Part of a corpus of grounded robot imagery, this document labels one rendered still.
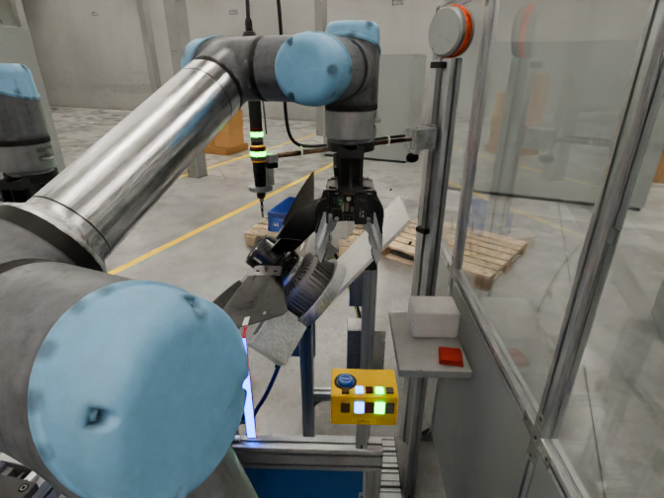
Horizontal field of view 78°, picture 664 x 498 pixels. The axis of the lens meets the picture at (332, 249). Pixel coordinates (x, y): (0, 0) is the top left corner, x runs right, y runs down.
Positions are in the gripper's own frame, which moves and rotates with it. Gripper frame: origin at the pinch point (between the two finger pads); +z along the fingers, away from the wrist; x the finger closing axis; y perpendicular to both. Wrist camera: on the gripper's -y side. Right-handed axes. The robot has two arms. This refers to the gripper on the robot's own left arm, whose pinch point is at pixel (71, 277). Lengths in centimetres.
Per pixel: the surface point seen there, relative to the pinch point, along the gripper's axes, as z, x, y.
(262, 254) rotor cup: 20, 23, -54
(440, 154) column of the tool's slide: -5, 84, -87
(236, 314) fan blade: 27.2, 20.2, -30.0
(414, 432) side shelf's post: 103, 79, -60
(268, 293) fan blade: 25, 28, -37
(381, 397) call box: 36, 59, -10
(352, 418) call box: 43, 52, -9
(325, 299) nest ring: 33, 44, -48
